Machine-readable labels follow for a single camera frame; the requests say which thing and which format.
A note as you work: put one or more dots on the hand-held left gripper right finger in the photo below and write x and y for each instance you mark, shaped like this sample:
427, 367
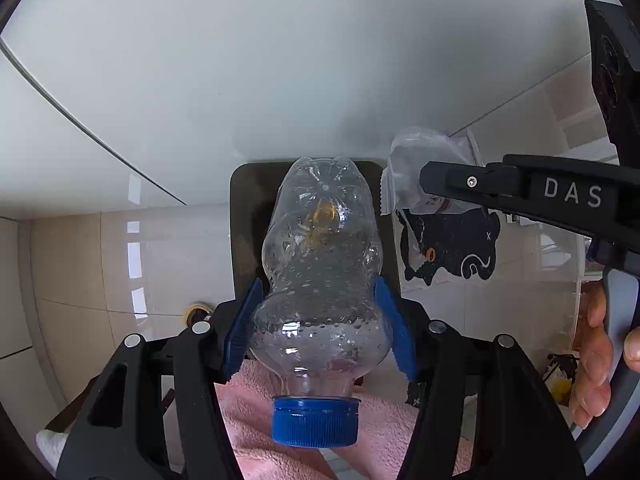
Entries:
395, 332

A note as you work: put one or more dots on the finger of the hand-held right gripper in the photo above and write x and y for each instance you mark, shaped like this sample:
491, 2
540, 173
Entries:
465, 182

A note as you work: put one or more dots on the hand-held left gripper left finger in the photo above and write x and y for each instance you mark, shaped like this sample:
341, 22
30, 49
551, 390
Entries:
242, 332

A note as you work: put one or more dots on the clear plastic wrapper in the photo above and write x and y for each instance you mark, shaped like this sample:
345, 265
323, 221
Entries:
407, 160

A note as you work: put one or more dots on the clear plastic bottle blue cap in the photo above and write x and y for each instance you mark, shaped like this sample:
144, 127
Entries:
320, 285

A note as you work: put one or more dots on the dark grey square trash bin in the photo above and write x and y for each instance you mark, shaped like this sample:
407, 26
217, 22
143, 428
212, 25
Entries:
246, 220

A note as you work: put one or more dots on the person's right hand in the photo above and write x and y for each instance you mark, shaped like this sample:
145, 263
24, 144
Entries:
592, 350

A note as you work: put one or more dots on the patterned slipper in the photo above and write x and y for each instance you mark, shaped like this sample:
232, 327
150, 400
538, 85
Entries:
196, 311

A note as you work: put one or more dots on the black cat floor mat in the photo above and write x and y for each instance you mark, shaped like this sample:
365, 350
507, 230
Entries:
450, 245

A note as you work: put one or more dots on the person's pink fleece pants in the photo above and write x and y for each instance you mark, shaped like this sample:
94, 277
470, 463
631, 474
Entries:
390, 435

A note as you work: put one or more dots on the wooden chair with white cushion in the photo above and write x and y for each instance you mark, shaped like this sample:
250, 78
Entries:
47, 447

